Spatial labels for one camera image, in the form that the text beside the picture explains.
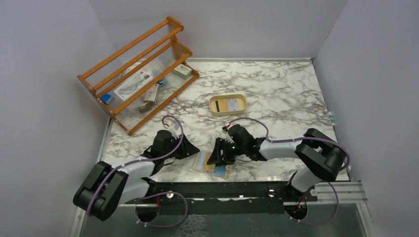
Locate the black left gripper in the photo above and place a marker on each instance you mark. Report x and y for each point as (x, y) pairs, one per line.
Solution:
(187, 149)

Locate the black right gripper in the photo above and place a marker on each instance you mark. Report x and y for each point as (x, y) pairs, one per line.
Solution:
(216, 157)

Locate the gold credit card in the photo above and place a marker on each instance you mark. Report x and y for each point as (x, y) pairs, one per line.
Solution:
(202, 160)

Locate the tan leather card holder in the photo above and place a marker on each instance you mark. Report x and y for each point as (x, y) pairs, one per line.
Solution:
(220, 171)

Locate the orange wooden rack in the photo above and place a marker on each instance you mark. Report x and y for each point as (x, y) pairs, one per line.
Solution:
(158, 50)

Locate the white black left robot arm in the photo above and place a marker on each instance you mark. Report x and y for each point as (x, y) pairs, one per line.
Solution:
(106, 187)

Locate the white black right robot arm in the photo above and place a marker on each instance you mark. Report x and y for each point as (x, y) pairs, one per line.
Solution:
(323, 157)

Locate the gold card with black stripe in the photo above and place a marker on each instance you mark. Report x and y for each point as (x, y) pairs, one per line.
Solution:
(221, 105)

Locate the grey blue credit card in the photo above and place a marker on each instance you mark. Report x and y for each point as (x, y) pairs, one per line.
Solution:
(232, 104)

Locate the beige oval tray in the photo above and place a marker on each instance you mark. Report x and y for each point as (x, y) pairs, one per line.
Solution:
(241, 100)

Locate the grey olive small object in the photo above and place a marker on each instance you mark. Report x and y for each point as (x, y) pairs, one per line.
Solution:
(145, 107)

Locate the blue white round jar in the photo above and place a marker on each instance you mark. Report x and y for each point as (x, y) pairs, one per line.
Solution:
(162, 82)

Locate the white printed packet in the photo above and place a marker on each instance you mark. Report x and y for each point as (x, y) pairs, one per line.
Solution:
(132, 84)

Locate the blue grey eraser block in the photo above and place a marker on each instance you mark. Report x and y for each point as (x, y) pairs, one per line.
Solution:
(106, 98)

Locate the green white small tube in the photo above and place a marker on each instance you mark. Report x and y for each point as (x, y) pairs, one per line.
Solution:
(332, 119)

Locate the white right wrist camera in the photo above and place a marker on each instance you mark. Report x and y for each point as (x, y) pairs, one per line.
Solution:
(227, 137)

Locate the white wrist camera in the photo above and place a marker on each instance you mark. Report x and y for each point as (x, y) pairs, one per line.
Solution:
(227, 137)
(174, 129)

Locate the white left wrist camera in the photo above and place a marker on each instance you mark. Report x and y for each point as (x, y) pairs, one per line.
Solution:
(174, 129)

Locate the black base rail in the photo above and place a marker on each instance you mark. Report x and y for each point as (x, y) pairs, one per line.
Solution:
(220, 198)

